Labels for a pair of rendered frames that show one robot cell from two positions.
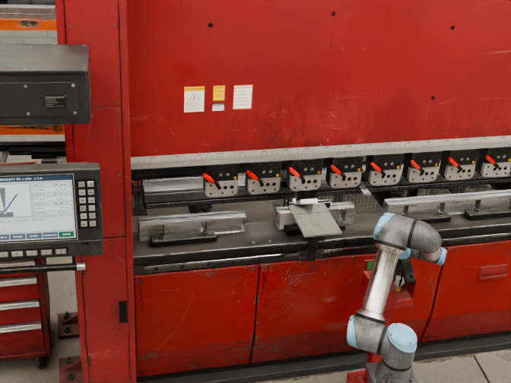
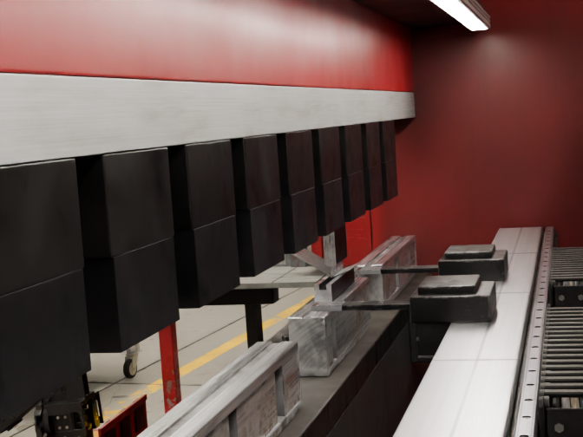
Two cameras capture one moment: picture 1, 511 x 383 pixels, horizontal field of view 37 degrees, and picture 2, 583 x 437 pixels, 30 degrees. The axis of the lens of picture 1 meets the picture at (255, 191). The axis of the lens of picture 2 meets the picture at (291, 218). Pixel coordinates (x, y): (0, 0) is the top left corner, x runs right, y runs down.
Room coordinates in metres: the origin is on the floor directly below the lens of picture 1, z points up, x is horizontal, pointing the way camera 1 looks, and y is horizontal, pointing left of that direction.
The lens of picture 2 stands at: (4.03, -1.93, 1.28)
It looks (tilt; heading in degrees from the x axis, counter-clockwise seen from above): 5 degrees down; 120
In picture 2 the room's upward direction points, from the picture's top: 4 degrees counter-clockwise
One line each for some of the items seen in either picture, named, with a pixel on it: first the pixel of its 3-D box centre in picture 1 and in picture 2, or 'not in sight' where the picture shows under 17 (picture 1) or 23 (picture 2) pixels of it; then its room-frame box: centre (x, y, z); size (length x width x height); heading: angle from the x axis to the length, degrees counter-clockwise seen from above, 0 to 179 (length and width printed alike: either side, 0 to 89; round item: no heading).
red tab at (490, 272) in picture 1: (493, 272); not in sight; (3.26, -1.27, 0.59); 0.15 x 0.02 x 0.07; 106
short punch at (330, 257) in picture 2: (306, 194); (335, 246); (3.14, -0.24, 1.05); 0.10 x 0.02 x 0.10; 106
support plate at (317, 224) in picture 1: (314, 219); (257, 277); (2.99, -0.28, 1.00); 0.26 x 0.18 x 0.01; 16
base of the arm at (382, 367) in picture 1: (395, 368); not in sight; (2.22, -0.59, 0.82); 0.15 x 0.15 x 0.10
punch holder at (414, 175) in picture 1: (420, 163); (232, 203); (3.29, -0.80, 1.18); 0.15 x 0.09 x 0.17; 106
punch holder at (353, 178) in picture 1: (344, 168); (306, 180); (3.18, -0.41, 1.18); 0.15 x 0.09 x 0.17; 106
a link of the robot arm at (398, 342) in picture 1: (398, 344); not in sight; (2.22, -0.58, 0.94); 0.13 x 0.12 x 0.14; 69
